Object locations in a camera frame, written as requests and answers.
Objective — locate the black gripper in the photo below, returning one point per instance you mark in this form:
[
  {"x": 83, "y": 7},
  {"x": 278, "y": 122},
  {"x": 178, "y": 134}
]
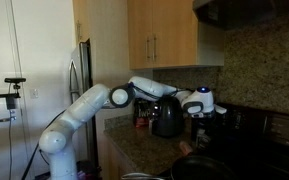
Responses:
[{"x": 206, "y": 120}]

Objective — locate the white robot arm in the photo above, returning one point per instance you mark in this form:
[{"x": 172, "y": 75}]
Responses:
[{"x": 84, "y": 106}]

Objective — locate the black electric kettle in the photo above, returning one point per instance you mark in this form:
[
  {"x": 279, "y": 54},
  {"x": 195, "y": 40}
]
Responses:
[{"x": 168, "y": 116}]

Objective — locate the black frying pan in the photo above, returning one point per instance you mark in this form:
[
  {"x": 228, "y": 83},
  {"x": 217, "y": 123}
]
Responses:
[{"x": 200, "y": 168}]

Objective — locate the black stove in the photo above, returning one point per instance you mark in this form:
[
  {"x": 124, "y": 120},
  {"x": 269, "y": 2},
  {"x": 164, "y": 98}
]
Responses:
[{"x": 260, "y": 140}]

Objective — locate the wooden base cabinet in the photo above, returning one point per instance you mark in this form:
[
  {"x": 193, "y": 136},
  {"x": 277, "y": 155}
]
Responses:
[{"x": 112, "y": 163}]

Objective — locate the black range hood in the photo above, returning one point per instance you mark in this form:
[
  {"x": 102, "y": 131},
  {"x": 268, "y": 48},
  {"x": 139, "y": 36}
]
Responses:
[{"x": 244, "y": 11}]

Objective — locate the stainless steel refrigerator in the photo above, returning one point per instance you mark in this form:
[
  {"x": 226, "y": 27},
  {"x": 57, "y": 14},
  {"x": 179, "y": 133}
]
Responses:
[{"x": 80, "y": 60}]

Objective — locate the wooden cabinet above refrigerator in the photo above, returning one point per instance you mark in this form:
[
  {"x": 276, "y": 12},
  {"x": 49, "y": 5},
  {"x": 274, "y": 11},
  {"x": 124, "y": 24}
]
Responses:
[{"x": 81, "y": 13}]

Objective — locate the wooden wall cabinet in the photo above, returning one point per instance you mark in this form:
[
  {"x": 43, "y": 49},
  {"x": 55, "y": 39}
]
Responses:
[{"x": 170, "y": 33}]

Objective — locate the white light switch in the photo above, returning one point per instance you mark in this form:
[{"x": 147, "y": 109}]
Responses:
[{"x": 34, "y": 93}]

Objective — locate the black camera bar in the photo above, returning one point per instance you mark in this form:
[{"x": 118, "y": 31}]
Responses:
[{"x": 15, "y": 80}]

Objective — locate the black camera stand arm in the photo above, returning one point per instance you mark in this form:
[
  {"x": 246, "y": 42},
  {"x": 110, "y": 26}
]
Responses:
[{"x": 4, "y": 96}]

